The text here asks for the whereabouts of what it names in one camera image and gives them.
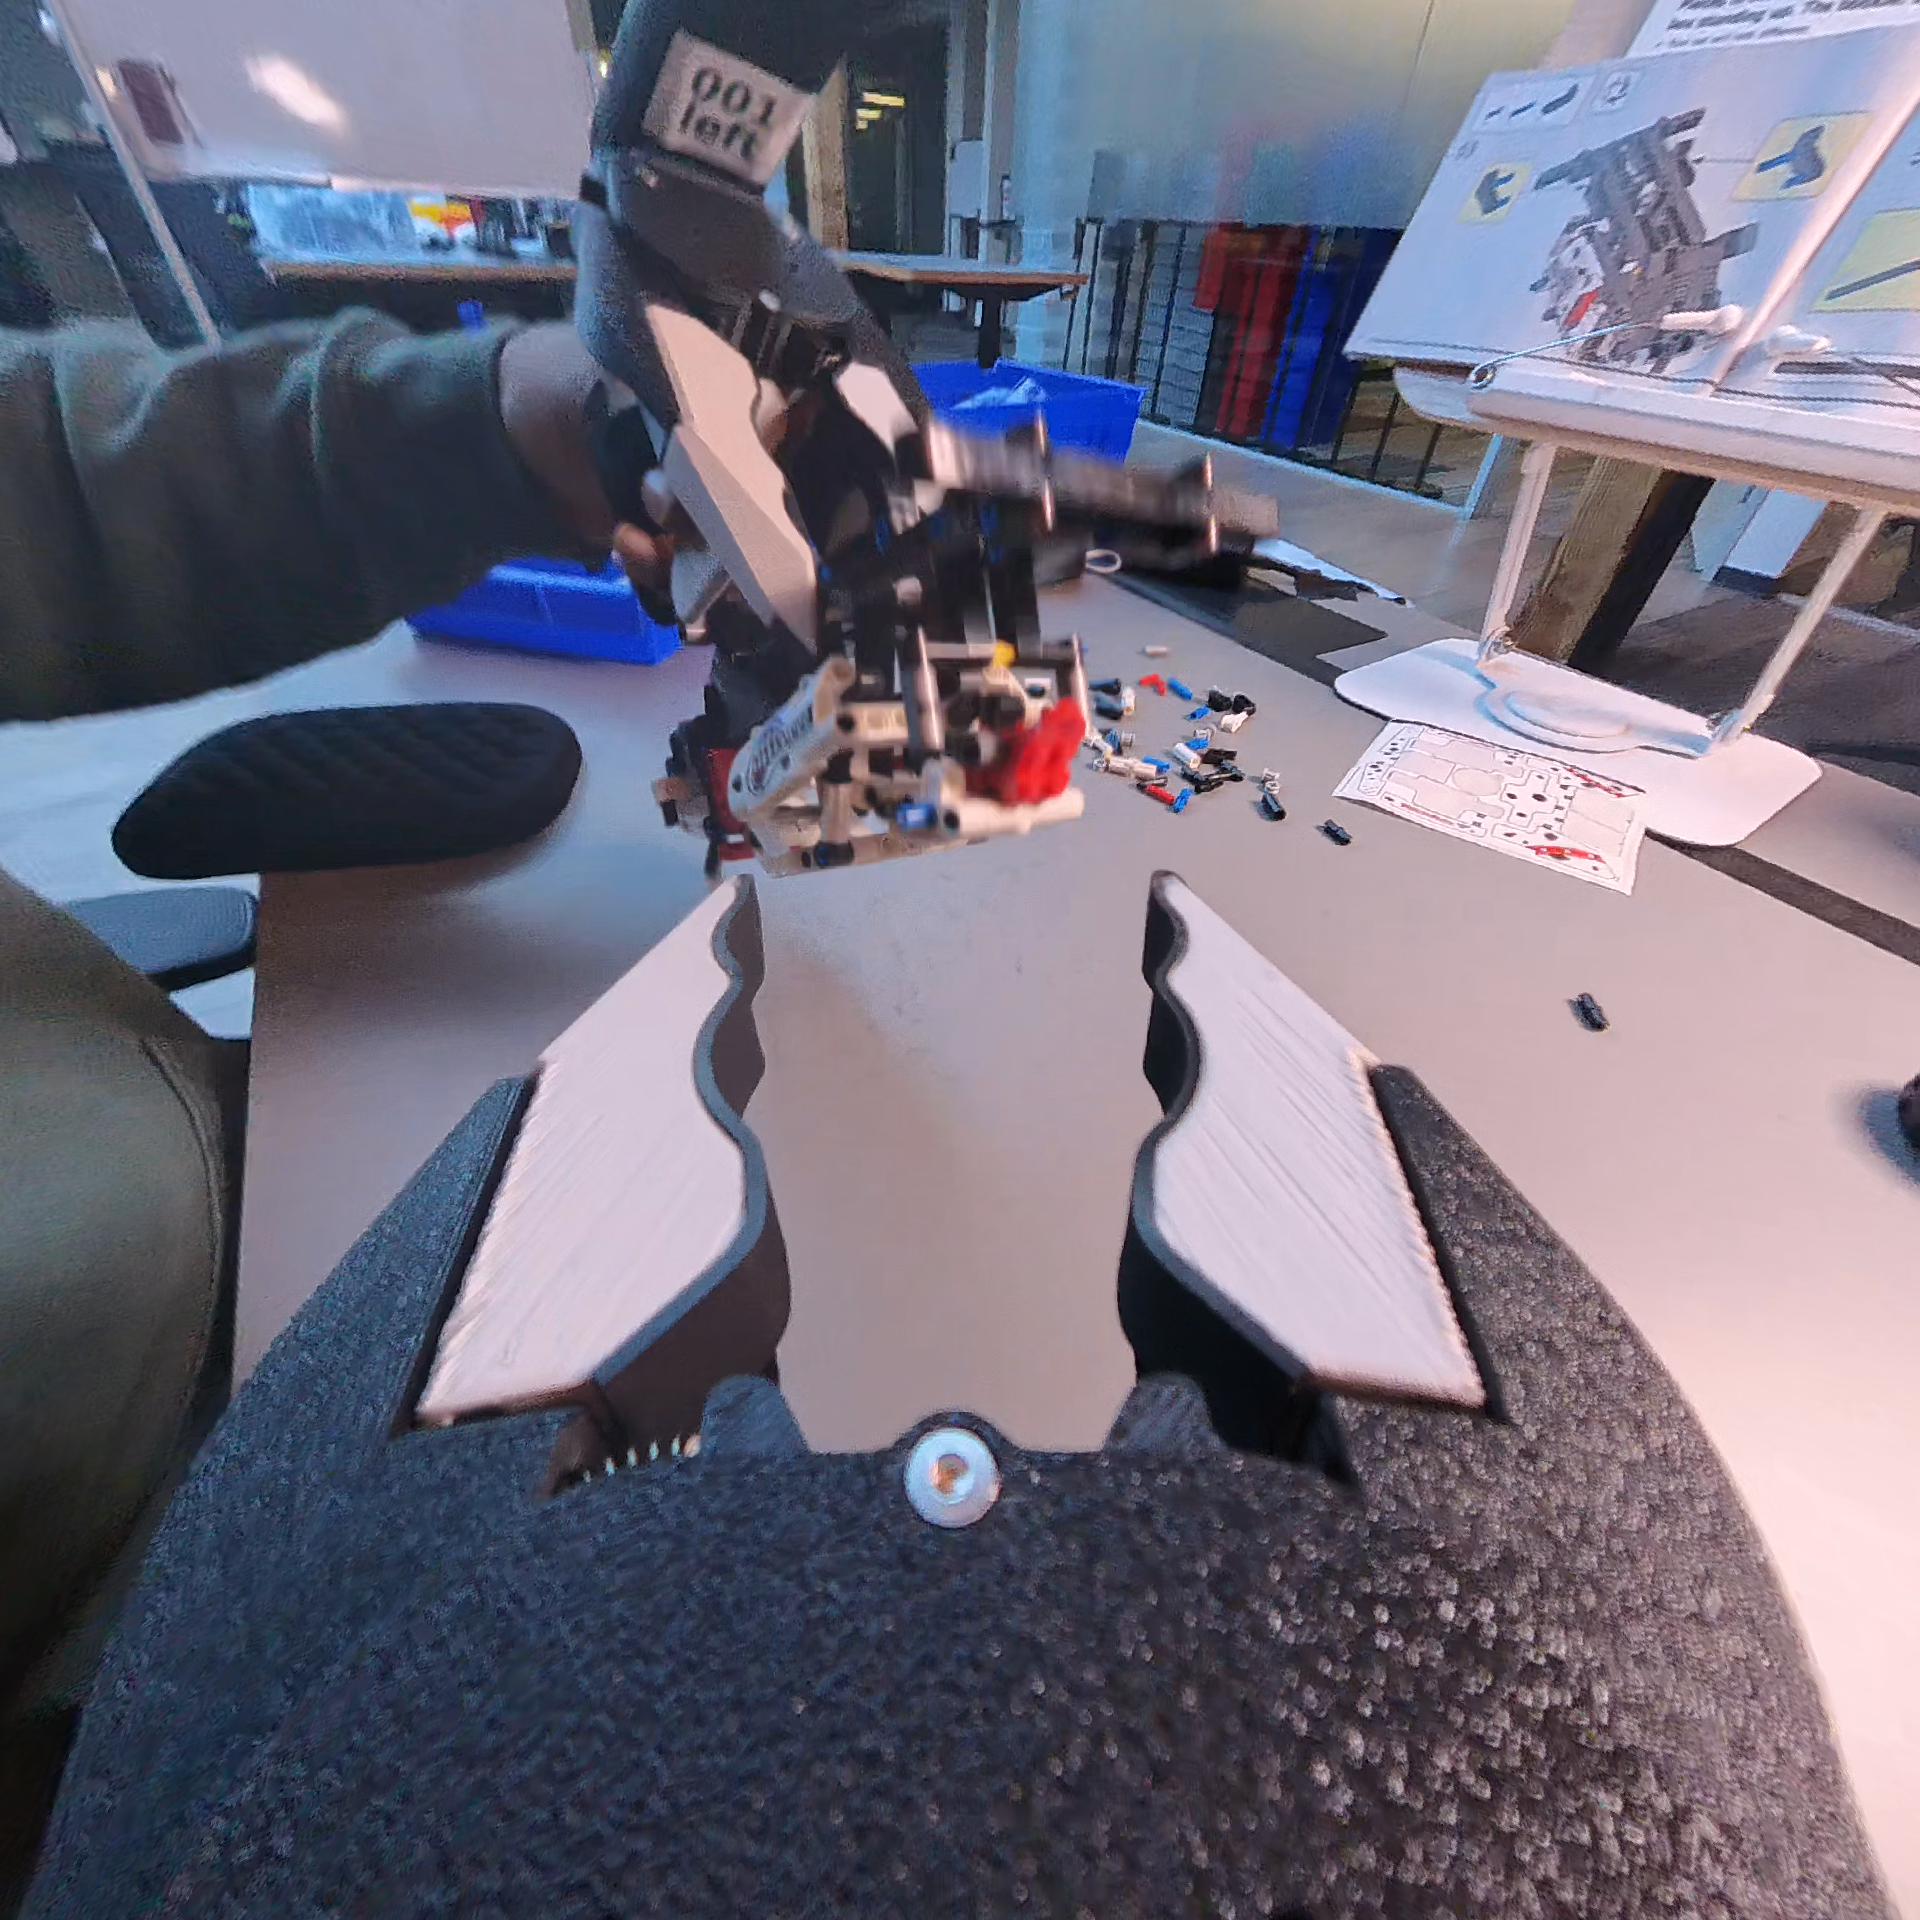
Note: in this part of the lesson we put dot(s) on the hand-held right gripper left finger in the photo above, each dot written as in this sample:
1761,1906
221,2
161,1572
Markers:
599,1199

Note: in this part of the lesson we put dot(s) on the white book stand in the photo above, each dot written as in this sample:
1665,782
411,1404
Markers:
1679,407

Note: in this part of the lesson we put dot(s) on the person's left forearm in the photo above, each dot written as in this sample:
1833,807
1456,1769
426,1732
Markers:
240,513

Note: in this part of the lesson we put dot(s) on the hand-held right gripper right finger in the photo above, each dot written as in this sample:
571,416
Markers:
1323,1199

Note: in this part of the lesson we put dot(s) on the open instruction book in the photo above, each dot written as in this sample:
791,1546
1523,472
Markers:
1620,211

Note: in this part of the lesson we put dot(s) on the blue plastic bin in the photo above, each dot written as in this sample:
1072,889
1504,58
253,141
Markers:
556,617
1037,407

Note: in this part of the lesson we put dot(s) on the white light panel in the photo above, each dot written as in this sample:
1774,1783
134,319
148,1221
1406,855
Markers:
331,93

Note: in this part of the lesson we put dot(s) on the person's left hand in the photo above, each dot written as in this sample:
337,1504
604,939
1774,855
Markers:
571,423

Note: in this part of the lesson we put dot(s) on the metal storage rack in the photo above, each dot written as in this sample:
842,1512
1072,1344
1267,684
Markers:
1262,331

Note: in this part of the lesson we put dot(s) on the toy vehicle chassis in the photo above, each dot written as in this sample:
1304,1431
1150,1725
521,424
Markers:
903,749

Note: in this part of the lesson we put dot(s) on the grey desk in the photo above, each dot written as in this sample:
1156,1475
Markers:
959,1020

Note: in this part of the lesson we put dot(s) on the pile of small building parts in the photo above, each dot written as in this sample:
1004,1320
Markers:
1187,735

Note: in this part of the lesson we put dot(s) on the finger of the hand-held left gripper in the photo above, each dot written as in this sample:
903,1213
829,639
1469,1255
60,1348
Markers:
879,423
721,481

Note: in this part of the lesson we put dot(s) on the black toy tire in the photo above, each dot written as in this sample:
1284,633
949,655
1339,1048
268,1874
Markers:
1907,1123

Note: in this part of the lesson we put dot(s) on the white sticker sheet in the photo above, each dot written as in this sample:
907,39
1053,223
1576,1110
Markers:
1484,803

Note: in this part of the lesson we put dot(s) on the black desk mat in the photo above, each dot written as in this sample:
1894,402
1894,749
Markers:
1323,633

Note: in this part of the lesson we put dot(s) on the wooden table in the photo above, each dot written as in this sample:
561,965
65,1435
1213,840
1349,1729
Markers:
959,276

